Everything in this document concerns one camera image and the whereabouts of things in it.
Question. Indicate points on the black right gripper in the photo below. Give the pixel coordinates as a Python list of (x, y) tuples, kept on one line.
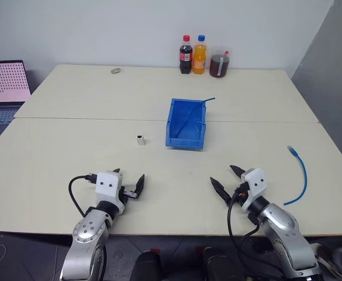
[(241, 194)]

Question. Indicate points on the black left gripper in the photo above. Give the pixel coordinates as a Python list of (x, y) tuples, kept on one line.
[(125, 195)]

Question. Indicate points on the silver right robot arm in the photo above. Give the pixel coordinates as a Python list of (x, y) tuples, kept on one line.
[(284, 234)]

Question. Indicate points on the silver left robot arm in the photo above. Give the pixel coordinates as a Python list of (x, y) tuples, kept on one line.
[(86, 234)]

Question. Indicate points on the small white adapter block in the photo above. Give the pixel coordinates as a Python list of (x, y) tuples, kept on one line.
[(140, 140)]

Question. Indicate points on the blue plastic storage bin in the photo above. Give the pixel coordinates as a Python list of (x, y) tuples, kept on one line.
[(185, 128)]

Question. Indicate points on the dark rounded shape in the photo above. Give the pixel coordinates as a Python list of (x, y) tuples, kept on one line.
[(145, 266), (220, 265)]

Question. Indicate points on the small grey oval object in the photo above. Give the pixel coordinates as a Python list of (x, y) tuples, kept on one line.
[(116, 71)]

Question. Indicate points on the clear cup of dark liquid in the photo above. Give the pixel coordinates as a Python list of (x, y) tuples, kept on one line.
[(219, 65)]

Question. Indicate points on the orange soda bottle blue cap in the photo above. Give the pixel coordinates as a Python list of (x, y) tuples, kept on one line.
[(199, 60)]

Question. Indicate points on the cola bottle with red cap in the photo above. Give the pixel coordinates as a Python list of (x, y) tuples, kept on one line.
[(185, 58)]

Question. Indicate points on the open laptop with pink screen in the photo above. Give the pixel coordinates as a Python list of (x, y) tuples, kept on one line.
[(4, 87)]

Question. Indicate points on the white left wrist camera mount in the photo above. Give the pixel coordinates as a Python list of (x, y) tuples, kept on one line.
[(108, 185)]

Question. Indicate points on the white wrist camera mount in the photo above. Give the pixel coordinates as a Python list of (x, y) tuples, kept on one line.
[(108, 185), (255, 183)]

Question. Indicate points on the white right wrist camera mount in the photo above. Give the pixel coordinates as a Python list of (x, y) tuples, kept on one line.
[(255, 183)]

